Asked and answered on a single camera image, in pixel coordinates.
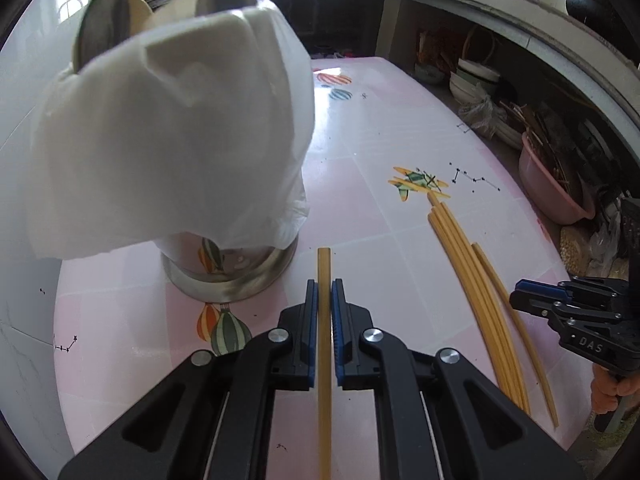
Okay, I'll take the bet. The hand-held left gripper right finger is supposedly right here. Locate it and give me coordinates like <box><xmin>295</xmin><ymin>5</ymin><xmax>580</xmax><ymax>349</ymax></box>
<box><xmin>330</xmin><ymin>280</ymin><xmax>586</xmax><ymax>480</ymax></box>

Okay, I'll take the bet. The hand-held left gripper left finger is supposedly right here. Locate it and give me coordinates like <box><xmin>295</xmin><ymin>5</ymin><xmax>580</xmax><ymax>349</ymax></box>
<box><xmin>59</xmin><ymin>280</ymin><xmax>319</xmax><ymax>480</ymax></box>

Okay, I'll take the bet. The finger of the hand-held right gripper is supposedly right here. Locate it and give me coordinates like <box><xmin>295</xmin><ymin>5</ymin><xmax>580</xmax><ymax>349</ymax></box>
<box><xmin>509</xmin><ymin>279</ymin><xmax>568</xmax><ymax>312</ymax></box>
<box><xmin>537</xmin><ymin>300</ymin><xmax>575</xmax><ymax>335</ymax></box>

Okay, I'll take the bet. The wooden chopstick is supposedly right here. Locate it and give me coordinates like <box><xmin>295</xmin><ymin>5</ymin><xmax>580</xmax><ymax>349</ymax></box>
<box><xmin>317</xmin><ymin>247</ymin><xmax>334</xmax><ymax>480</ymax></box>

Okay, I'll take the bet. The bundle of wooden chopsticks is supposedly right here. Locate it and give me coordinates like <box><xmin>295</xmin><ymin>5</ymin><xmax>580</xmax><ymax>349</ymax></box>
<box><xmin>426</xmin><ymin>192</ymin><xmax>532</xmax><ymax>416</ymax></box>

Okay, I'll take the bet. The steel utensil holder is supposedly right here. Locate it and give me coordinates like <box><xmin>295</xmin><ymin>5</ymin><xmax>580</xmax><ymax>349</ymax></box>
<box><xmin>159</xmin><ymin>230</ymin><xmax>299</xmax><ymax>304</ymax></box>

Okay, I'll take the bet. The cream plastic spoon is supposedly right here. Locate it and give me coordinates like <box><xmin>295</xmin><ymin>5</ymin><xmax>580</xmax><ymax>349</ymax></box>
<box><xmin>126</xmin><ymin>0</ymin><xmax>154</xmax><ymax>37</ymax></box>

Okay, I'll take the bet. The large metal spoon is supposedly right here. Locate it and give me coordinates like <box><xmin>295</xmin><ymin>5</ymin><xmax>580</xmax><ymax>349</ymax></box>
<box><xmin>71</xmin><ymin>0</ymin><xmax>130</xmax><ymax>75</ymax></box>

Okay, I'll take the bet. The person's right hand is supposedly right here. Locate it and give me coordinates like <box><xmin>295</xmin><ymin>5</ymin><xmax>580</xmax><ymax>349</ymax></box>
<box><xmin>590</xmin><ymin>363</ymin><xmax>626</xmax><ymax>417</ymax></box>

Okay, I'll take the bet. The bag of yellow corn kernels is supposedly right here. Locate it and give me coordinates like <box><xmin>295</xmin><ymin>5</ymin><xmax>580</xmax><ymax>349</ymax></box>
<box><xmin>559</xmin><ymin>225</ymin><xmax>597</xmax><ymax>277</ymax></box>

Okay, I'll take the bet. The pink plastic basin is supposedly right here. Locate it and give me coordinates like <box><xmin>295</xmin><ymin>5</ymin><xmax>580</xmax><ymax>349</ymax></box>
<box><xmin>517</xmin><ymin>131</ymin><xmax>597</xmax><ymax>226</ymax></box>

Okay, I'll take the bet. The clear crumpled plastic bag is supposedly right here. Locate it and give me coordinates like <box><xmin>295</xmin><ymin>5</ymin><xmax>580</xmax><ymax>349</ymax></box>
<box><xmin>456</xmin><ymin>96</ymin><xmax>502</xmax><ymax>137</ymax></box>

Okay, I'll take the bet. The stack of white bowls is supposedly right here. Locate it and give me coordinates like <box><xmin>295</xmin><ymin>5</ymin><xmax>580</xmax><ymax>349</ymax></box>
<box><xmin>449</xmin><ymin>57</ymin><xmax>502</xmax><ymax>107</ymax></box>

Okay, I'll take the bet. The white plastic bag liner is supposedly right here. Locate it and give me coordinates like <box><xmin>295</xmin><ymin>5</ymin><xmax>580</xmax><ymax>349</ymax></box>
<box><xmin>26</xmin><ymin>0</ymin><xmax>317</xmax><ymax>262</ymax></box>

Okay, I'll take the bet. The concrete kitchen counter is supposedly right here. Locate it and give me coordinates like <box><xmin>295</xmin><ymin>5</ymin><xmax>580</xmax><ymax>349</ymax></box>
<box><xmin>134</xmin><ymin>0</ymin><xmax>640</xmax><ymax>138</ymax></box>

